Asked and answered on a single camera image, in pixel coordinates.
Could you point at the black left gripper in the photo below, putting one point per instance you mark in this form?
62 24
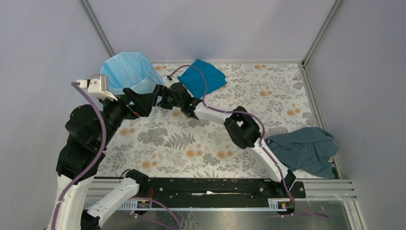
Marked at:
143 104

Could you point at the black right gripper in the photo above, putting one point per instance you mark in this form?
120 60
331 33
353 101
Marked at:
163 91

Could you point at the blue plastic trash bag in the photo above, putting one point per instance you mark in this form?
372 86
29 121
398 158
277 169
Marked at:
131 70

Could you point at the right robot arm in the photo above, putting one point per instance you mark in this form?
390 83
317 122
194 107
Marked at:
244 129

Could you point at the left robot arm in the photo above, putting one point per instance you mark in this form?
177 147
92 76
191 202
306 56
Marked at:
90 130

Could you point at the bright blue folded cloth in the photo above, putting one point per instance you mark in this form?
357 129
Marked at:
203 81

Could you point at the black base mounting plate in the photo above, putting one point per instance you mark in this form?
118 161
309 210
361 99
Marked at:
166 188

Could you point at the grey-blue crumpled cloth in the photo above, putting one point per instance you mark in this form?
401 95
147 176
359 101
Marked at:
307 149

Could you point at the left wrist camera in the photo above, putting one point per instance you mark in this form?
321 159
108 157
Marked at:
98 86

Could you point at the aluminium rail front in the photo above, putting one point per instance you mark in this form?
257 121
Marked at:
204 204

